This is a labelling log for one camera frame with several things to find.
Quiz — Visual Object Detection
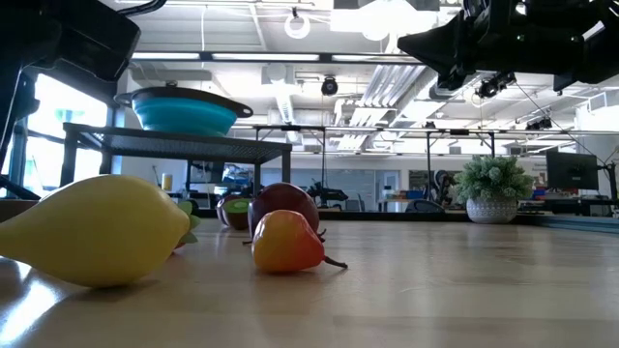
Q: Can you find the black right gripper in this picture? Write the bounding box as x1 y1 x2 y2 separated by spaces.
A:
397 0 581 92

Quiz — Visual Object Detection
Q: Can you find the blue collapsible colander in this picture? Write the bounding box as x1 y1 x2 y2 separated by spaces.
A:
113 81 254 138

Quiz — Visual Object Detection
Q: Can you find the red plastic strawberry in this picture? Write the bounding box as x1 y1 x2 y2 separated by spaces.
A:
173 200 202 252

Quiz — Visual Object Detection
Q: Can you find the person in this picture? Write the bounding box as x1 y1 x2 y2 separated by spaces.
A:
432 168 457 207

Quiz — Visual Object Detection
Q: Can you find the green plant in white pot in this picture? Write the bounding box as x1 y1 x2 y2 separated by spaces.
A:
454 154 535 224

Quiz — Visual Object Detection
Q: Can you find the grey perforated metal shelf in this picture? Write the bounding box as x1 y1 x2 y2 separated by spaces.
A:
60 122 293 194

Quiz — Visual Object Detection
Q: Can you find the black office chair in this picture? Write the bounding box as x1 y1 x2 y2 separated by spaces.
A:
404 199 446 214

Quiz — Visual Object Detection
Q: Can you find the black computer monitor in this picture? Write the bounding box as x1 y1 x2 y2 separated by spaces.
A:
545 150 600 190

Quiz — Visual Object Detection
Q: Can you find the black bar with light strips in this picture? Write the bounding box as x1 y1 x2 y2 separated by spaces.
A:
130 50 427 67

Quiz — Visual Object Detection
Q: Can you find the black background desk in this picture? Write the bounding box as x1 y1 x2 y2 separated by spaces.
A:
519 195 619 218

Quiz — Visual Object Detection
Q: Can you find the yellow plastic lemon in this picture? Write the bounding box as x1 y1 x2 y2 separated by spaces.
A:
0 174 191 290

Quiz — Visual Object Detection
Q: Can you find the blue machine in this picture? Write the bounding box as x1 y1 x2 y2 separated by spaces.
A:
220 162 256 189

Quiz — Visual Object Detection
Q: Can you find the dark red apple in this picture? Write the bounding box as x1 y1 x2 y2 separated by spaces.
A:
248 182 320 238

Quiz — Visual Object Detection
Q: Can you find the green kiwi half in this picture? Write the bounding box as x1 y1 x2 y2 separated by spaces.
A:
221 195 252 231

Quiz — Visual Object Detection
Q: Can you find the orange pear with stem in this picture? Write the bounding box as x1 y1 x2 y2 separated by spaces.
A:
251 210 349 276

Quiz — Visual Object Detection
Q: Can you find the black metal background frame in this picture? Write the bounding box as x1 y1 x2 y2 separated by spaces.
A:
192 123 497 214

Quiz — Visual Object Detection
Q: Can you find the black aluminium table frame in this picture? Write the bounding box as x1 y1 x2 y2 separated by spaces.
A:
192 207 619 234

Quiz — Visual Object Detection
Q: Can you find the white ring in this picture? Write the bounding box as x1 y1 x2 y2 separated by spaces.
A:
283 12 312 40

